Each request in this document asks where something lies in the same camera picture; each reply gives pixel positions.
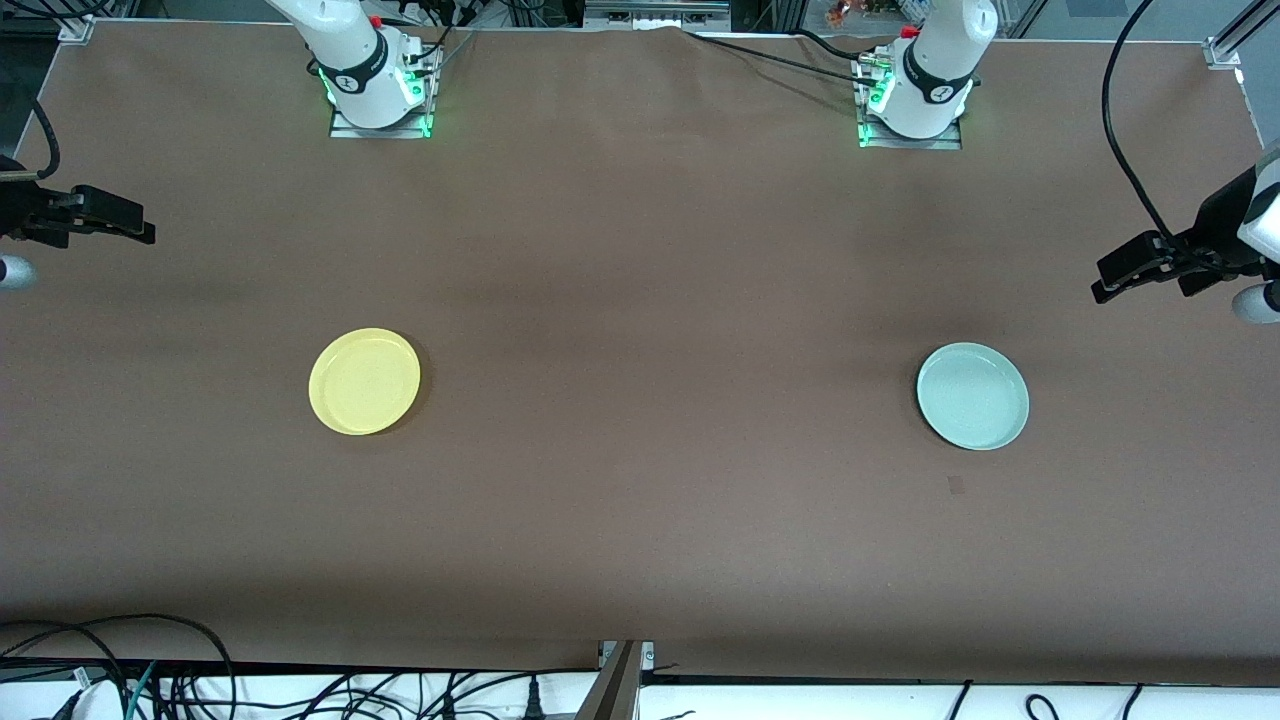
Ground pale green round plate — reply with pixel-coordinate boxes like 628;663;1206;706
916;342;1031;452

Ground yellow round plate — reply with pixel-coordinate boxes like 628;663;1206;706
308;328;422;437

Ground aluminium corner profile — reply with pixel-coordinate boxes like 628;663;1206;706
1205;0;1280;71

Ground colourful small toys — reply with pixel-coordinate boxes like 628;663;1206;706
825;0;926;26

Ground brown table cover sheet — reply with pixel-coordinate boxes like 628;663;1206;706
0;20;1280;686

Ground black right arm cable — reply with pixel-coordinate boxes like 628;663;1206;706
33;98;63;183

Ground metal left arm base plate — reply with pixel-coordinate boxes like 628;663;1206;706
852;50;964;151

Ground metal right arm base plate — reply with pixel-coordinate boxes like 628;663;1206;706
329;42;442;140

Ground short black power cable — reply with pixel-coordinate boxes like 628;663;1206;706
795;28;873;63

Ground black looped cable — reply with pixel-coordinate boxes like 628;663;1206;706
0;613;237;720

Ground long black power cable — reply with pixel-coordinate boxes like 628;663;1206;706
685;30;886;89

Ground teal cable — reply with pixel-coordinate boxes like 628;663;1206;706
125;660;158;720

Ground silver metal rail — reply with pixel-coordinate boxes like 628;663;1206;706
585;0;731;31

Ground aluminium frame profile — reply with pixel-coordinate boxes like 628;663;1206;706
575;640;646;720

